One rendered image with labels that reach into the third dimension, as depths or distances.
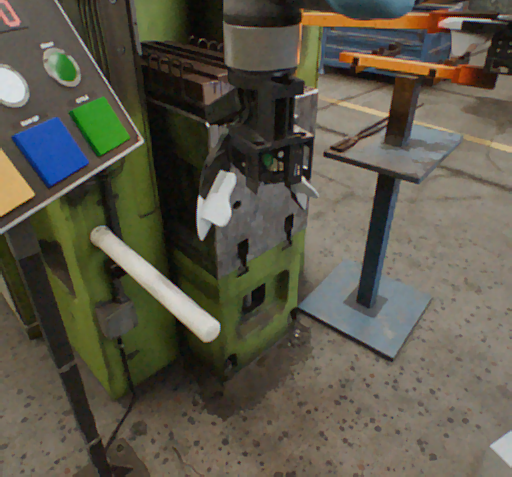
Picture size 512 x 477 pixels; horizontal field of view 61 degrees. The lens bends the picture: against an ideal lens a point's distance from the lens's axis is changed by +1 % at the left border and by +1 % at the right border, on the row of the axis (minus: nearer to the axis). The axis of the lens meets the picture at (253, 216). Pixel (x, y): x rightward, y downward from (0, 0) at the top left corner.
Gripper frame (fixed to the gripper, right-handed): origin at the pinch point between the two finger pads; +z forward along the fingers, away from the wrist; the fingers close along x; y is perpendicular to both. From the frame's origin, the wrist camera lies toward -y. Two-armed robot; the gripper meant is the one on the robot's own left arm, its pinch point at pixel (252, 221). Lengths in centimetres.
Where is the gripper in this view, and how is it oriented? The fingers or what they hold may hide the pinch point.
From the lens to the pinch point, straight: 55.9
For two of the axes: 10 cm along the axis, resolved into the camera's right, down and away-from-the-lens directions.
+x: 8.8, -2.6, 4.1
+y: 4.8, 4.7, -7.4
